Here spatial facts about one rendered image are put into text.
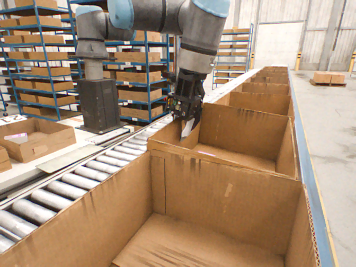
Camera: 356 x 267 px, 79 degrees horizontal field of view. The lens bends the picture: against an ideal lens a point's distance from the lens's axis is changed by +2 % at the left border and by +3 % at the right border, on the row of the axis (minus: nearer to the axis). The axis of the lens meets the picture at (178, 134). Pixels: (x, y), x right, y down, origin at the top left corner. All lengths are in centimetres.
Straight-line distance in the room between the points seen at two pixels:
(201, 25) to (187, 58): 7
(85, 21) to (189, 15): 101
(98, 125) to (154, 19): 101
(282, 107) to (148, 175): 83
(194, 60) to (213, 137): 38
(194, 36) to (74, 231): 43
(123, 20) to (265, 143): 57
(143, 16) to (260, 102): 76
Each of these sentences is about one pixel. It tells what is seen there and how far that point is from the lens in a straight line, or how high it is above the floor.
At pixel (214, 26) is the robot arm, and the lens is 52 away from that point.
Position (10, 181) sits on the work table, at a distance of 115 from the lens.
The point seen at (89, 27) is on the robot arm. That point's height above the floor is 137.
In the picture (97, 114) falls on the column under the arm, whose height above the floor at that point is 87.
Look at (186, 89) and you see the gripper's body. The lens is 54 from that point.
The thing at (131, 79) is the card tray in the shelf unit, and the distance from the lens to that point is 243.
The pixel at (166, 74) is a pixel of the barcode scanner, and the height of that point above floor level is 107.
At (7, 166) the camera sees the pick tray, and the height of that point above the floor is 77.
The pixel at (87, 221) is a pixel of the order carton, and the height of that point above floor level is 101.
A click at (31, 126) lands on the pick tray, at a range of 164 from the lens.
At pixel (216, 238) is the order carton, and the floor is 89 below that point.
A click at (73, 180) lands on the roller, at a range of 101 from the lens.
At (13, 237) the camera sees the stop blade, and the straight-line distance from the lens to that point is 84.
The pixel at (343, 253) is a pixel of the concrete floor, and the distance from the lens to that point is 195.
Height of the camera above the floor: 124
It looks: 21 degrees down
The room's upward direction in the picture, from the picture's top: straight up
